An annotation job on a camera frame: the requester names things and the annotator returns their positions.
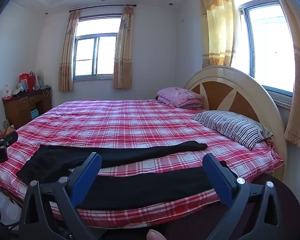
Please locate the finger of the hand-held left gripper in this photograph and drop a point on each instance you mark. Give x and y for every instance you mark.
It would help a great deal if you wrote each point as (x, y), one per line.
(12, 137)

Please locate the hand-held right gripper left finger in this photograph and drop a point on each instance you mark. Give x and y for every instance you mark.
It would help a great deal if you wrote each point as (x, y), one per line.
(86, 180)

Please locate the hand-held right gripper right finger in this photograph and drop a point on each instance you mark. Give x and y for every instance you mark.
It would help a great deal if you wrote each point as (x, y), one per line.
(218, 180)

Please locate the black pants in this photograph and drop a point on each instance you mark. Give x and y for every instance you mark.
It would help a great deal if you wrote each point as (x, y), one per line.
(140, 187)

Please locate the person's right hand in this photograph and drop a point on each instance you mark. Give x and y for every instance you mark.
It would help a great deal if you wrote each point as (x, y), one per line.
(156, 235)

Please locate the small red bag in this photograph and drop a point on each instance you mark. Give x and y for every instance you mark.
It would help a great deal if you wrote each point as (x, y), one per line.
(0, 134)

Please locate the teal box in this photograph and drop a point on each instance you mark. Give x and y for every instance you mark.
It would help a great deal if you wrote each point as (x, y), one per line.
(34, 113)

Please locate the wooden desk with drawers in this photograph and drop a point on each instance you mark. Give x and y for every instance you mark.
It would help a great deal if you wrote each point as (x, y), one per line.
(22, 102)

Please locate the white card with red hearts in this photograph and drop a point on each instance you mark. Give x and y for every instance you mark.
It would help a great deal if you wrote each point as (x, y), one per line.
(7, 90)

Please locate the striped pillow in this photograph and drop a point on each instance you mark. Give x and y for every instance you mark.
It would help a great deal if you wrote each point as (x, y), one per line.
(230, 125)

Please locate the red gift bag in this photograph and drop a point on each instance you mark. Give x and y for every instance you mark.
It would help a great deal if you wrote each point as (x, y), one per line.
(27, 81)

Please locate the bed with red plaid sheet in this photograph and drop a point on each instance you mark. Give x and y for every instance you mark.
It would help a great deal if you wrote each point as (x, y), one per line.
(115, 120)

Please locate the person's maroon clothing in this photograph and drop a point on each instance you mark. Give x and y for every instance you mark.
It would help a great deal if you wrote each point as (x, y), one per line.
(287, 205)

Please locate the folded pink blanket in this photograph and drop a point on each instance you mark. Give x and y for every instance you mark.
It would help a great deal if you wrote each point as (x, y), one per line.
(180, 96)

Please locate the beige patterned curtain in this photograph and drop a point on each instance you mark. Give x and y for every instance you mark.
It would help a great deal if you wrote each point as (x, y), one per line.
(67, 55)
(123, 50)

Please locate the cream and wood headboard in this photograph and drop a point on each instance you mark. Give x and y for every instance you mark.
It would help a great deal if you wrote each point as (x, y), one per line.
(222, 75)

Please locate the small sliding window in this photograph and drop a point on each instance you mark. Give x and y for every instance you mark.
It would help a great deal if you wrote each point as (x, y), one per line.
(95, 55)

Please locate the large window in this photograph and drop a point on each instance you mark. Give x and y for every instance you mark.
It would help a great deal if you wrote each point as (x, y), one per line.
(267, 50)

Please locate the black curtain rod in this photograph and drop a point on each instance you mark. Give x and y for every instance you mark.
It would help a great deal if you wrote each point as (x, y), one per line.
(100, 7)

